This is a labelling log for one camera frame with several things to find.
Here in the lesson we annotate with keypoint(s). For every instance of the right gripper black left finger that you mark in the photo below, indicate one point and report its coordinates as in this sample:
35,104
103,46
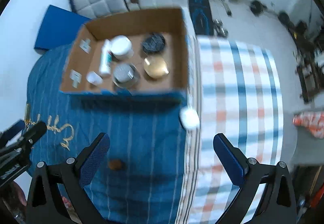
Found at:
45,204

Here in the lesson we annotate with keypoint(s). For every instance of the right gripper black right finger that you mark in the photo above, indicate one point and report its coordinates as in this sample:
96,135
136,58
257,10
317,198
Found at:
277,203

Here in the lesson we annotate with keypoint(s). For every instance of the small white plastic cup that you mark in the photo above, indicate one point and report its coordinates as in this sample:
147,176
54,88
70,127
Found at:
94,79

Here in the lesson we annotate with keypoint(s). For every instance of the shiny metal cup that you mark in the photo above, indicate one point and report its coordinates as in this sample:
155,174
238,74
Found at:
125,75

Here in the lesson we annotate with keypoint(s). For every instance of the brown walnut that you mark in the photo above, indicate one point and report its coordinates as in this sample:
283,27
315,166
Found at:
115,164

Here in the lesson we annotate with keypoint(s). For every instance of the orange patterned bag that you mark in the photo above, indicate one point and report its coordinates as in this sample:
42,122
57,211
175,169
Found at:
312,121

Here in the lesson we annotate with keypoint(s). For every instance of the blue striped cloth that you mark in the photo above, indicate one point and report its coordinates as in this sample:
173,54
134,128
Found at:
147,137

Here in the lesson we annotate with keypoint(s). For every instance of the white plastic bottle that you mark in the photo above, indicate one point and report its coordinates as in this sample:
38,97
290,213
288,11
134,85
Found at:
105,59

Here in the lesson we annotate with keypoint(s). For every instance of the plaid checkered cloth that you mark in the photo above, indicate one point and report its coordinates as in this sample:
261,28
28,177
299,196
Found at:
235,89

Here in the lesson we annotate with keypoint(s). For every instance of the blue flat cushion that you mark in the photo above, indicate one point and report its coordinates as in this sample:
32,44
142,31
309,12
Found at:
58,27

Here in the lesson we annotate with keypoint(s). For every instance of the white round bowl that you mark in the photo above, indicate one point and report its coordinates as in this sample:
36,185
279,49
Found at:
121,47

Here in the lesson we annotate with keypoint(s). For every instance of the milk carton cardboard box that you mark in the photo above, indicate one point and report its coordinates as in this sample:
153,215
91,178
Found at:
176,27

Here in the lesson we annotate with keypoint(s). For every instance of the black patterned round tin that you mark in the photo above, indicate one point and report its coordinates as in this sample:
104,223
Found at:
154,43

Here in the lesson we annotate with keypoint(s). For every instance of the black blue floor mat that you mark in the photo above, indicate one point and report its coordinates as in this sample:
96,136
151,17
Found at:
201,17

